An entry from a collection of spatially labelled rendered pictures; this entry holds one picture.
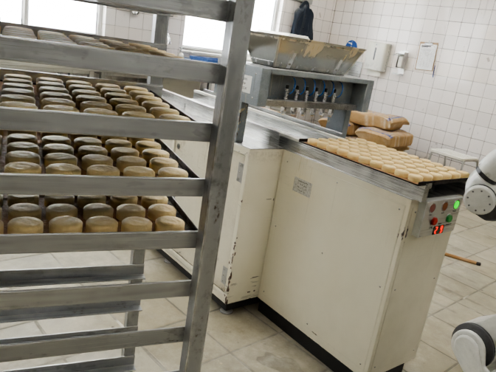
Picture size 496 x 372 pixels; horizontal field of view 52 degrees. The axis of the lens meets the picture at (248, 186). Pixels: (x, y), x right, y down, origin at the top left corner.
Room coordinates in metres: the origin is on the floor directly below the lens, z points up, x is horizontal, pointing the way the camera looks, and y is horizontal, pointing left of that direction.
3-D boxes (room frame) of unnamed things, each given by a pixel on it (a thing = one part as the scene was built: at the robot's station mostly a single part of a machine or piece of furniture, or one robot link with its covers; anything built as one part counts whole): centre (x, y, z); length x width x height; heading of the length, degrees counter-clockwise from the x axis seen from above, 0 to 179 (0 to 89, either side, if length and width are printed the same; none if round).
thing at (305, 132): (2.64, -0.19, 0.87); 2.01 x 0.03 x 0.07; 40
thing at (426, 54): (6.16, -1.83, 1.37); 0.27 x 0.02 x 0.40; 45
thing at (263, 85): (2.46, -0.16, 1.01); 0.72 x 0.33 x 0.34; 130
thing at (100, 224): (0.76, 0.22, 0.96); 0.05 x 0.05 x 0.02
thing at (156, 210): (0.86, 0.15, 0.96); 0.05 x 0.05 x 0.02
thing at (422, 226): (1.79, -0.71, 0.77); 0.24 x 0.04 x 0.14; 130
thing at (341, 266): (2.07, -0.48, 0.45); 0.70 x 0.34 x 0.90; 40
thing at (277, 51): (2.46, -0.16, 1.25); 0.56 x 0.29 x 0.14; 130
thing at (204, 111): (2.69, 0.31, 0.88); 1.28 x 0.01 x 0.07; 40
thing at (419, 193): (2.45, 0.03, 0.87); 2.01 x 0.03 x 0.07; 40
